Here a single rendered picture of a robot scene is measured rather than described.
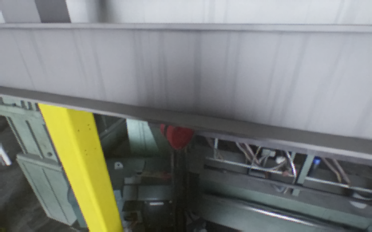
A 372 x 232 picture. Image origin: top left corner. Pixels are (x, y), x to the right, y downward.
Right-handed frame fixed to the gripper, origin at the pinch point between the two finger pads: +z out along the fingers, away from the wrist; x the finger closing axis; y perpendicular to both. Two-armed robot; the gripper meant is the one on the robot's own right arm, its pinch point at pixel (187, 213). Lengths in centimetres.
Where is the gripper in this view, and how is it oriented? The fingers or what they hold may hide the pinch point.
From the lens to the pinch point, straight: 150.1
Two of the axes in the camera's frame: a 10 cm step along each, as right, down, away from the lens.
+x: 8.6, -2.3, 4.5
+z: -5.1, -4.0, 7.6
